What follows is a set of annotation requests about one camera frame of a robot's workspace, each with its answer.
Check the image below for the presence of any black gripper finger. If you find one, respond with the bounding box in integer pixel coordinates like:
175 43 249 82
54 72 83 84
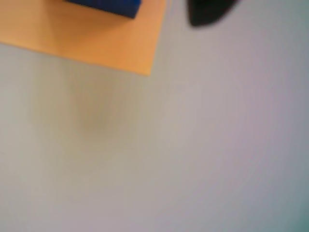
187 0 239 27

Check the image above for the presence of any orange paper square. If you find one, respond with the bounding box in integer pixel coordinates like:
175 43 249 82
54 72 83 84
0 0 169 77

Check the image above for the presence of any large blue cube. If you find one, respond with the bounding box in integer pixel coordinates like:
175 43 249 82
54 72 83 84
64 0 142 19

